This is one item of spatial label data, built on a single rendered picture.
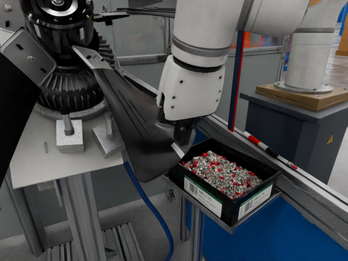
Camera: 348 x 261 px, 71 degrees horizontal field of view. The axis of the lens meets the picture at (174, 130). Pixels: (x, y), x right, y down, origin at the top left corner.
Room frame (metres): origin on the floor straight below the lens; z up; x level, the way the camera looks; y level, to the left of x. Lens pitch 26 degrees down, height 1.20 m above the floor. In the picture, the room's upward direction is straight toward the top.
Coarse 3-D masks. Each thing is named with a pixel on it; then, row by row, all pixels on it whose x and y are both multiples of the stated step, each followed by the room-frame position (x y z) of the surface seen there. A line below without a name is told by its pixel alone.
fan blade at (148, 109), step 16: (112, 80) 0.45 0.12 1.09; (112, 96) 0.41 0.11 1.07; (128, 96) 0.44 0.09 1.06; (144, 96) 0.50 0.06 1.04; (112, 112) 0.38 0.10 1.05; (128, 112) 0.40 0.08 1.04; (144, 112) 0.43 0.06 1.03; (128, 128) 0.37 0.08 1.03; (144, 128) 0.39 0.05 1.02; (160, 128) 0.42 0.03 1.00; (128, 144) 0.34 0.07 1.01; (144, 144) 0.36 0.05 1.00; (160, 144) 0.38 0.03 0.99; (144, 160) 0.34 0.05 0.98; (160, 160) 0.36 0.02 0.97; (176, 160) 0.38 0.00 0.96; (144, 176) 0.32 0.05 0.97
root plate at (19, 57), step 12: (12, 36) 0.44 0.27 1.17; (24, 36) 0.45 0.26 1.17; (0, 48) 0.42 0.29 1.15; (12, 48) 0.43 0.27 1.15; (24, 48) 0.45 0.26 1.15; (36, 48) 0.47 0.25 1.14; (12, 60) 0.43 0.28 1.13; (24, 60) 0.44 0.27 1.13; (48, 60) 0.48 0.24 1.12; (24, 72) 0.44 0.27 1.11; (36, 72) 0.46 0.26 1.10; (48, 72) 0.48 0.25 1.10; (36, 84) 0.45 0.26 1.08
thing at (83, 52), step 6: (72, 48) 0.46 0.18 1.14; (78, 48) 0.47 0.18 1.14; (84, 48) 0.50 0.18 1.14; (78, 54) 0.45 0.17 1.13; (84, 54) 0.47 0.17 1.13; (90, 54) 0.50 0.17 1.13; (96, 54) 0.53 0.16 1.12; (84, 60) 0.45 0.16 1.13; (90, 60) 0.47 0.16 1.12; (90, 66) 0.44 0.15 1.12; (96, 66) 0.47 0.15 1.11; (102, 66) 0.49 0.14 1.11; (108, 66) 0.52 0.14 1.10
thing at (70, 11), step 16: (32, 0) 0.47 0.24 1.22; (48, 0) 0.48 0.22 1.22; (64, 0) 0.49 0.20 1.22; (80, 0) 0.50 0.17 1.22; (32, 16) 0.44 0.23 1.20; (48, 16) 0.45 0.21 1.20; (64, 16) 0.46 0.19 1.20; (80, 16) 0.47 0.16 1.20; (32, 32) 0.47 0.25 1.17; (48, 32) 0.44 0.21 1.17; (64, 32) 0.45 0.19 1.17; (96, 32) 0.59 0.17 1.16; (48, 48) 0.48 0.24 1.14; (64, 48) 0.48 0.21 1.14; (96, 48) 0.56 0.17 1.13; (64, 64) 0.51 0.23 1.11; (80, 64) 0.52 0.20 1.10
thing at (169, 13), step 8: (168, 0) 0.74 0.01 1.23; (176, 0) 0.74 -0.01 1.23; (120, 8) 0.61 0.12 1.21; (128, 8) 0.56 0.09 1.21; (136, 8) 0.60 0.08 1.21; (144, 8) 0.60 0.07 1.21; (152, 8) 0.60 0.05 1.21; (160, 8) 0.60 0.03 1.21; (168, 8) 0.61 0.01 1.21; (160, 16) 0.55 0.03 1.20; (168, 16) 0.56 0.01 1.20
